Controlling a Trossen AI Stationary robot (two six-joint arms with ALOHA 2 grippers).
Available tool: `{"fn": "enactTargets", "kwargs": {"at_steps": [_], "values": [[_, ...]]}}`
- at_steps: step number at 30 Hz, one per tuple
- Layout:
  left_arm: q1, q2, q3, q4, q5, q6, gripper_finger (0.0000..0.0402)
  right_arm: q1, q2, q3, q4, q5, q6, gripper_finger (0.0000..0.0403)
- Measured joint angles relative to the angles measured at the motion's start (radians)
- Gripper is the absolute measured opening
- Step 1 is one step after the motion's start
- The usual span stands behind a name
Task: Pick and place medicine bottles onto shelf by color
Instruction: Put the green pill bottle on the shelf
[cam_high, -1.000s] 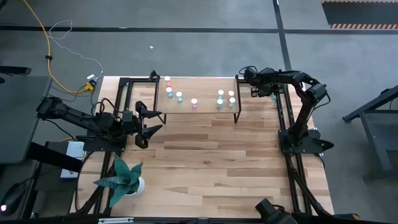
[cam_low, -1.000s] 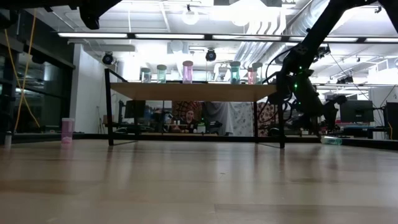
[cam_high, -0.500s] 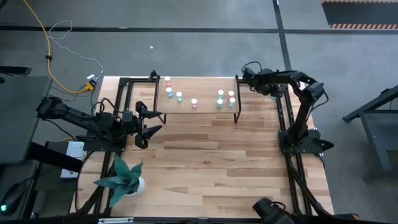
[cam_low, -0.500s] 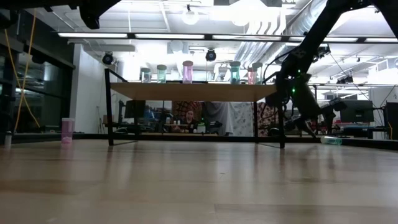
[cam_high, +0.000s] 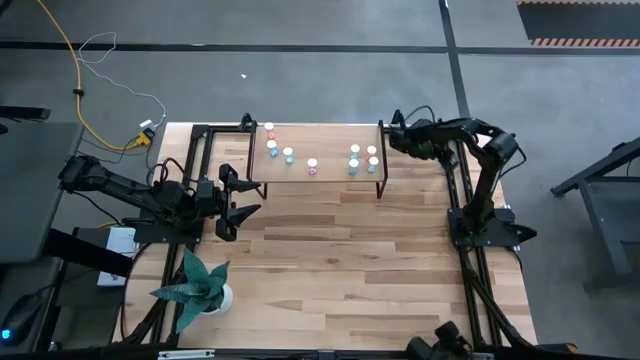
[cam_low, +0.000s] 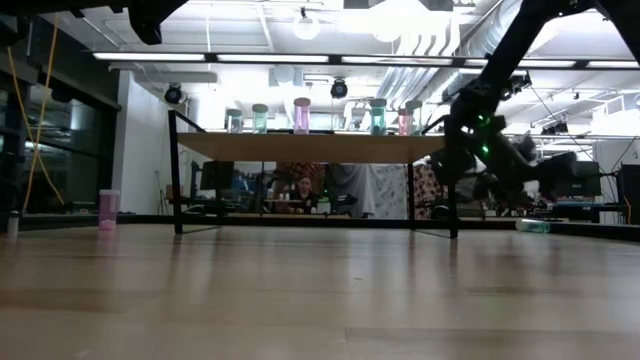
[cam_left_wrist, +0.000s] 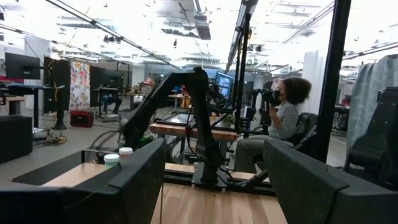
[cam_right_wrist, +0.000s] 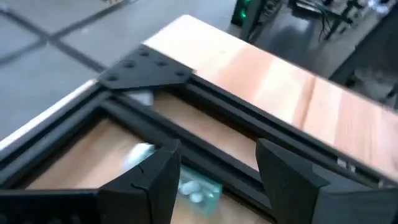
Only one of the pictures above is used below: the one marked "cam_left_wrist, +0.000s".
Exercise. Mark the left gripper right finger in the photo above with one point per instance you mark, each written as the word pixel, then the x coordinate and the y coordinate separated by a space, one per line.
pixel 304 199

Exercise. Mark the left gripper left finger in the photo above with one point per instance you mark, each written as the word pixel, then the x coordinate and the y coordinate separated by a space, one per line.
pixel 124 202

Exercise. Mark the pink medicine bottle white cap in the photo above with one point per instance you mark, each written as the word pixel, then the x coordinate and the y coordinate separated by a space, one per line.
pixel 126 151

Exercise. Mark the black monitor on arm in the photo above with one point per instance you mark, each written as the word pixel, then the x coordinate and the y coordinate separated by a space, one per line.
pixel 21 65

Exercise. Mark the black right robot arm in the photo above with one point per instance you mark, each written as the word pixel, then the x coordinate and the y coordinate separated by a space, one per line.
pixel 202 124

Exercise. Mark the wooden workbench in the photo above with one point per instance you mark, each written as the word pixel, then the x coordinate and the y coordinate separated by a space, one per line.
pixel 174 130

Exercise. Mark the person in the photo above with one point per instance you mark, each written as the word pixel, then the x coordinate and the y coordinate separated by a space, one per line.
pixel 109 101
pixel 286 121

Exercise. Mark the black background desk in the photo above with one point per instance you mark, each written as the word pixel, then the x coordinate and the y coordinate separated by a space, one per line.
pixel 107 89

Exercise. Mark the red case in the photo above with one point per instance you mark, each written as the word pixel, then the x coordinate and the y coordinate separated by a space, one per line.
pixel 81 119

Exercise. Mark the bright floral cloth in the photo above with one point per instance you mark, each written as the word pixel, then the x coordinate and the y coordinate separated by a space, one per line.
pixel 79 84

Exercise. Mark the black office chair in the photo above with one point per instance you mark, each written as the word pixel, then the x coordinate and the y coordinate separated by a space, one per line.
pixel 306 124

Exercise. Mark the black standing panel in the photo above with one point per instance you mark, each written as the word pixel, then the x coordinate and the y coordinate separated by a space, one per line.
pixel 57 77

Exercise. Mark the small green plant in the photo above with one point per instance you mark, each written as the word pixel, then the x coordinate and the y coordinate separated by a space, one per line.
pixel 229 119

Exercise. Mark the monitor blue screen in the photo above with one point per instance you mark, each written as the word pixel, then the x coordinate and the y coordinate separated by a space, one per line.
pixel 224 84

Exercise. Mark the black background equipment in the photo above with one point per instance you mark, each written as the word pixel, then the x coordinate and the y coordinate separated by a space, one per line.
pixel 264 99

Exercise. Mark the blue top desk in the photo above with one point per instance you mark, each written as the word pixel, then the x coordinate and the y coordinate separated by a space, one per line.
pixel 28 87

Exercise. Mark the black stand pole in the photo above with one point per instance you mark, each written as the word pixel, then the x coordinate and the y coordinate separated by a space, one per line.
pixel 242 77

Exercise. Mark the black box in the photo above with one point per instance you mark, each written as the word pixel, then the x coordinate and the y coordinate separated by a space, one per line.
pixel 15 137

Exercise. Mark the grey blue curtain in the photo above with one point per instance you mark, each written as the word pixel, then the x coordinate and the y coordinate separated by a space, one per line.
pixel 363 93

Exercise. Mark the white curtain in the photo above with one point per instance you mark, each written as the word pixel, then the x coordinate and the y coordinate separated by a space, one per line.
pixel 312 71

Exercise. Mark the black rig frame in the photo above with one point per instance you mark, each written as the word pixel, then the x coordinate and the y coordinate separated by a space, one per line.
pixel 334 77

